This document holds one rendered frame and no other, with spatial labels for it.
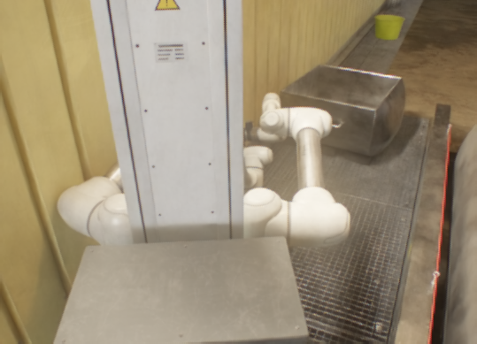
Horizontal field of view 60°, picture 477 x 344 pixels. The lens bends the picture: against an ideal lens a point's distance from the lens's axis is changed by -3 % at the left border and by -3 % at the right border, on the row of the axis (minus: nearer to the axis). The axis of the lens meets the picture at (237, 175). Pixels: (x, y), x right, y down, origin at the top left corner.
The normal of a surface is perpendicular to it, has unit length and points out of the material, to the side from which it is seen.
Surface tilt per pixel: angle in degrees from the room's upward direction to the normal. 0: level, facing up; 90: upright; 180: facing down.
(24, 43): 90
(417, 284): 3
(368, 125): 90
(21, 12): 90
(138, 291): 0
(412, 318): 0
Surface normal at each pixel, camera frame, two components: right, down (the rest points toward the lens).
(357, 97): -0.53, 0.45
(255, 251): -0.01, -0.85
